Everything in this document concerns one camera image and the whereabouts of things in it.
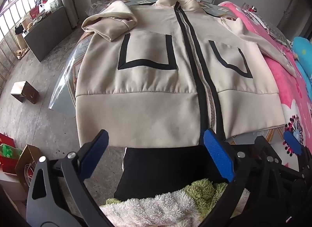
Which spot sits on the open cardboard box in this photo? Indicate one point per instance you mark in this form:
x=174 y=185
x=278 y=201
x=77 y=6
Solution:
x=26 y=163

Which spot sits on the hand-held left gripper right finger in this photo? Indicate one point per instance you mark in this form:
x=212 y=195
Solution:
x=219 y=155

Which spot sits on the glass jar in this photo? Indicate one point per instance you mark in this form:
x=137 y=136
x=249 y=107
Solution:
x=244 y=5

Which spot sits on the white green fleece garment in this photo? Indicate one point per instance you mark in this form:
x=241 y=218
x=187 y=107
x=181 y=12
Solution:
x=151 y=210

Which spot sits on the brown cardboard box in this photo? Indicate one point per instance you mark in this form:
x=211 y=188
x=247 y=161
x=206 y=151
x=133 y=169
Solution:
x=24 y=91

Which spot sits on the white plastic bag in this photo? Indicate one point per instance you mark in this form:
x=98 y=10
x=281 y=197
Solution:
x=47 y=5

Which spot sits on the blue pillow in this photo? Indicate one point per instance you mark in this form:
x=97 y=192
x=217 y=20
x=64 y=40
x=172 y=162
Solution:
x=302 y=49

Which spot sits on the clear plastic bag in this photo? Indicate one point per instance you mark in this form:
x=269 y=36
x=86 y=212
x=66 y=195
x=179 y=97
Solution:
x=97 y=5

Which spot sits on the dark cabinet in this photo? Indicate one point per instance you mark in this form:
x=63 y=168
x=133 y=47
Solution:
x=48 y=34

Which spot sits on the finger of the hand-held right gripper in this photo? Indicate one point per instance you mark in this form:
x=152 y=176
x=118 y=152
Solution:
x=262 y=145
x=292 y=143

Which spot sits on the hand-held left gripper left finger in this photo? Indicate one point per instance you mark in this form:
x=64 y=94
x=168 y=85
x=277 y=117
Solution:
x=97 y=149

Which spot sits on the pink floral blanket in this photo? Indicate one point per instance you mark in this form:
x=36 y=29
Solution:
x=287 y=90

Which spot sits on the red gift box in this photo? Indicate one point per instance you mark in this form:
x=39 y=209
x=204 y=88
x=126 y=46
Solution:
x=34 y=12

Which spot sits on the beige zip jacket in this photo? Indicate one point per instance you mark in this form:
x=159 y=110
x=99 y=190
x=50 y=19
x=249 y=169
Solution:
x=151 y=110

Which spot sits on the door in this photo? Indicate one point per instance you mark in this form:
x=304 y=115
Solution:
x=292 y=10

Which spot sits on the green packet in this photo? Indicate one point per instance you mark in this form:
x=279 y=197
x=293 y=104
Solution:
x=9 y=152

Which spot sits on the red bottle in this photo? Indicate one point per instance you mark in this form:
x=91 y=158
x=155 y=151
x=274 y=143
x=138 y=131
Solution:
x=253 y=9

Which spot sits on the silver cushion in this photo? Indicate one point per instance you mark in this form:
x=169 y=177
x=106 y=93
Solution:
x=270 y=27

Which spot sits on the metal window railing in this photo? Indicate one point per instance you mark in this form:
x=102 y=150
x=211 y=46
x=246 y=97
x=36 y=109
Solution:
x=7 y=22

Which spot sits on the printed tablecloth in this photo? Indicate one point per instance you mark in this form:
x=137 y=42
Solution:
x=80 y=46

